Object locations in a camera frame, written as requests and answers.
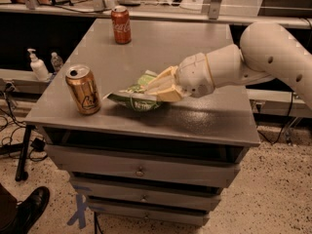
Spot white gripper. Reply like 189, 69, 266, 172
145, 53, 215, 102

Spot green jalapeno chip bag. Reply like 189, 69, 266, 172
103, 70, 162, 112

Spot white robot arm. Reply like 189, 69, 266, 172
145, 22, 312, 108

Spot red Coca-Cola can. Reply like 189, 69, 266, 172
111, 6, 132, 44

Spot orange LaCroix can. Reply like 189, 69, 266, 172
65, 64, 100, 115

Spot grey drawer cabinet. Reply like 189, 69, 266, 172
26, 19, 260, 226

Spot small clear plastic bottle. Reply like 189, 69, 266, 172
51, 52, 63, 72

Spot white pump dispenser bottle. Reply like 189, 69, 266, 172
27, 49, 49, 81

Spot black table leg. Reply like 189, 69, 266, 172
15, 125, 33, 181

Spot black leather shoe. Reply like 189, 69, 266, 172
3, 186, 50, 234

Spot black floor cables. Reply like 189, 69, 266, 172
0, 81, 49, 163

